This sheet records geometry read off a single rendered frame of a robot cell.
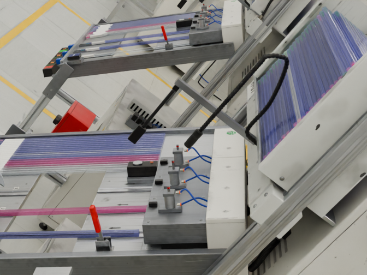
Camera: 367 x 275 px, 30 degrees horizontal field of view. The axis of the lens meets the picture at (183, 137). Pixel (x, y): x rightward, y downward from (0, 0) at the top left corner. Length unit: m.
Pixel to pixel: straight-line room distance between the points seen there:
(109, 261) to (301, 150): 0.46
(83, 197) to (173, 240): 1.65
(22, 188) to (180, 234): 0.54
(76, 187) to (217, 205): 1.67
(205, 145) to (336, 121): 0.72
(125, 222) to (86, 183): 1.47
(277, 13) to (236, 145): 1.05
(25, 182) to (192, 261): 0.60
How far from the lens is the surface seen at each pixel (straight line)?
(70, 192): 3.06
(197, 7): 6.03
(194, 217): 1.44
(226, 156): 1.66
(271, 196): 1.29
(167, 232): 1.43
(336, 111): 1.26
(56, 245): 2.10
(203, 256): 1.41
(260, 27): 2.67
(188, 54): 2.75
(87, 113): 2.49
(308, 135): 1.27
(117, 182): 1.76
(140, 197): 1.67
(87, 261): 1.45
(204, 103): 1.53
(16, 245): 3.06
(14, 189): 1.82
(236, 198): 1.46
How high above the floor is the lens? 1.79
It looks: 20 degrees down
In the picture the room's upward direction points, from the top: 41 degrees clockwise
